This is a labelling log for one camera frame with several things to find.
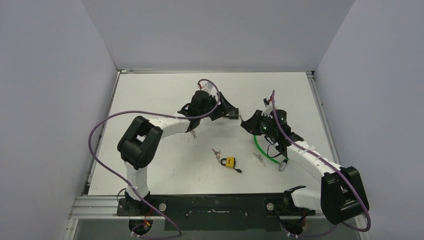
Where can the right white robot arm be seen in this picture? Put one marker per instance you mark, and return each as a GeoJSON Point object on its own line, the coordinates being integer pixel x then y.
{"type": "Point", "coordinates": [341, 195]}

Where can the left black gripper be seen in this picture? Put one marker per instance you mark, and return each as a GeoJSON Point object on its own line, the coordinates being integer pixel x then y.
{"type": "Point", "coordinates": [224, 108]}

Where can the silver key bunch centre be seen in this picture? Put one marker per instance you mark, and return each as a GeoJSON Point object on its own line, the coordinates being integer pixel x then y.
{"type": "Point", "coordinates": [217, 154]}

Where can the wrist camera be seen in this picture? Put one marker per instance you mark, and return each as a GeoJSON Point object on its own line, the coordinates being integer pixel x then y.
{"type": "Point", "coordinates": [208, 88]}
{"type": "Point", "coordinates": [268, 110]}

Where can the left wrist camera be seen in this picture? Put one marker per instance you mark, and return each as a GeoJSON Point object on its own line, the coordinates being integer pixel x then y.
{"type": "Point", "coordinates": [208, 88]}

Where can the silver key bunch right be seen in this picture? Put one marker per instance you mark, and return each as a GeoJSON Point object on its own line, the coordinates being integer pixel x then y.
{"type": "Point", "coordinates": [260, 158]}

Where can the black key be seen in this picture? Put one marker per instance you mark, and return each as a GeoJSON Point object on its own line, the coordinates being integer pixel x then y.
{"type": "Point", "coordinates": [238, 170]}

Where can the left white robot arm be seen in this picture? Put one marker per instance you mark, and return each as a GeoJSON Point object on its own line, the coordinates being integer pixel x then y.
{"type": "Point", "coordinates": [140, 141]}

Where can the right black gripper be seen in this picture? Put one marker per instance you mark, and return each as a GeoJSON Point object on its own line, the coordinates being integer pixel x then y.
{"type": "Point", "coordinates": [255, 120]}

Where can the yellow black padlock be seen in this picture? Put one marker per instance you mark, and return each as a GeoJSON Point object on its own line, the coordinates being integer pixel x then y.
{"type": "Point", "coordinates": [228, 162]}

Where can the silver key bunch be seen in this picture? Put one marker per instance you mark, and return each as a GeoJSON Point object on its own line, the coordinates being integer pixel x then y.
{"type": "Point", "coordinates": [217, 154]}
{"type": "Point", "coordinates": [260, 158]}

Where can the green cable lock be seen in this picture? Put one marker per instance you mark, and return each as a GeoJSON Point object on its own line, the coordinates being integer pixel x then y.
{"type": "Point", "coordinates": [282, 165]}

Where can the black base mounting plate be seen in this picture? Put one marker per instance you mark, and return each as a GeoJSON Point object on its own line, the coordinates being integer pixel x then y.
{"type": "Point", "coordinates": [231, 212]}

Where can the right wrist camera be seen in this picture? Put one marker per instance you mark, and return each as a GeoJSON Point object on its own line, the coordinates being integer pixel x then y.
{"type": "Point", "coordinates": [268, 110]}

